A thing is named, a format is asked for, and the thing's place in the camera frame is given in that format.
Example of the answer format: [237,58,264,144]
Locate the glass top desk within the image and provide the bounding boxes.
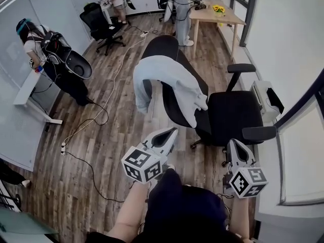
[0,206,59,243]

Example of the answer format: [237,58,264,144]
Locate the black office chair with headrest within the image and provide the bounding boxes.
[140,35,277,167]

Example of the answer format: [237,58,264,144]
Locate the person's left forearm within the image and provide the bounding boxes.
[106,180,152,237]

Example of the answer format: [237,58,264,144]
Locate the black devices with cables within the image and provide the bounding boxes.
[191,0,208,11]

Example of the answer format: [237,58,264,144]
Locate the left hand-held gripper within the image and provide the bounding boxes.
[120,127,179,185]

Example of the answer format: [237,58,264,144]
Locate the dark framed window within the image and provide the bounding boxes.
[231,0,324,207]

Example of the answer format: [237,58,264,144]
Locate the grey oval backpack cover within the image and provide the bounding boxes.
[65,51,93,80]

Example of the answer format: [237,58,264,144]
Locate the light grey clothes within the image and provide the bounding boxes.
[133,55,209,129]

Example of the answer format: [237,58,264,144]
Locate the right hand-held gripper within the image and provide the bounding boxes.
[222,138,269,199]

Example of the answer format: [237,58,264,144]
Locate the white extension cord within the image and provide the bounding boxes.
[61,29,152,157]

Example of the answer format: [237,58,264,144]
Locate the light wooden table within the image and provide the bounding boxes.
[188,0,247,61]

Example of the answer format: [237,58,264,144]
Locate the person's dark clothing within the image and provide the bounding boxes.
[86,170,245,243]

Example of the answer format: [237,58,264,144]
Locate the yellow sunflower bunch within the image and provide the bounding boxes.
[212,4,227,18]

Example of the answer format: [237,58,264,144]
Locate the black floor cable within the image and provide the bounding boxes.
[64,150,126,204]

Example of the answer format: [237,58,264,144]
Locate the person's right forearm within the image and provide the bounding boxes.
[227,197,252,240]

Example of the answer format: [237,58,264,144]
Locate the black pouch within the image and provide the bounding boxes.
[265,87,285,114]

